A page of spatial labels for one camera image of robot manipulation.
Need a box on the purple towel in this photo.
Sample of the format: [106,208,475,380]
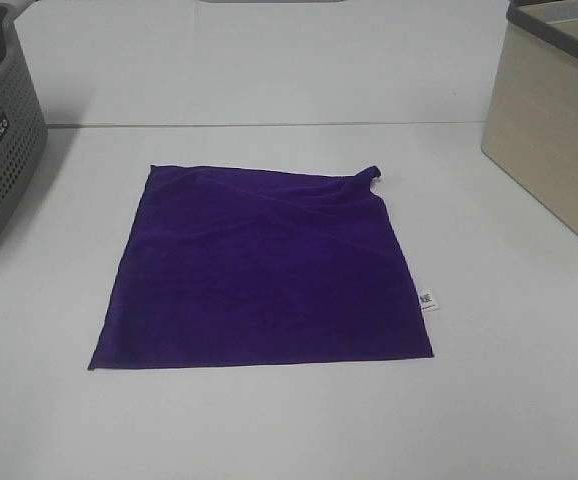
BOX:
[89,166,433,370]

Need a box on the white towel label tag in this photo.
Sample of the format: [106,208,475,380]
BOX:
[418,290,440,312]

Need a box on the beige storage bin grey rim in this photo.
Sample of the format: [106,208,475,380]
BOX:
[481,1,578,236]

